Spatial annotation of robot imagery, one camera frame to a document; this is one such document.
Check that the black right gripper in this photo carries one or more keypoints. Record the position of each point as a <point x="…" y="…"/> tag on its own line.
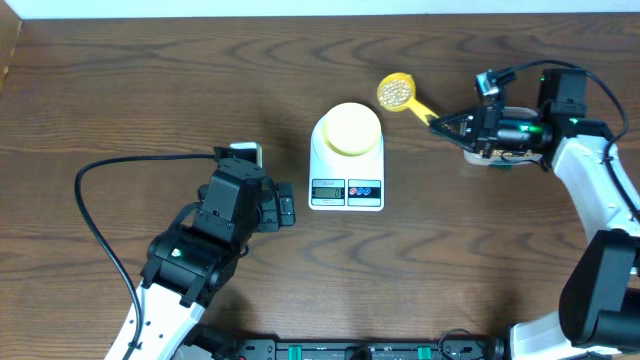
<point x="481" y="136"/>

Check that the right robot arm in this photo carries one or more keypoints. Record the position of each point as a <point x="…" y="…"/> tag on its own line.
<point x="598" y="313"/>

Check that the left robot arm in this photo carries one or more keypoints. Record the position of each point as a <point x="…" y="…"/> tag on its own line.
<point x="197" y="254"/>

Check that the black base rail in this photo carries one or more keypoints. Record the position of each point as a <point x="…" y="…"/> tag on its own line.
<point x="455" y="344"/>

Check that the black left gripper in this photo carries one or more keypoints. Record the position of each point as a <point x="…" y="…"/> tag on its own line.
<point x="270" y="218"/>

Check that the clear plastic container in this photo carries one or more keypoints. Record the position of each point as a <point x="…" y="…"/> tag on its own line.
<point x="518" y="113"/>

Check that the soybeans pile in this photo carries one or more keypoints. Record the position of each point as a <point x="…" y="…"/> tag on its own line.
<point x="511" y="155"/>

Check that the yellow measuring scoop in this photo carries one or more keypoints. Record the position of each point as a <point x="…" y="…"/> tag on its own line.
<point x="397" y="93"/>

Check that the pale yellow bowl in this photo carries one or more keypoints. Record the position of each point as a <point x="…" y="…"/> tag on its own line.
<point x="351" y="129"/>

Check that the white digital kitchen scale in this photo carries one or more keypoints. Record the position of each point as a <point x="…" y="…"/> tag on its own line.
<point x="345" y="183"/>

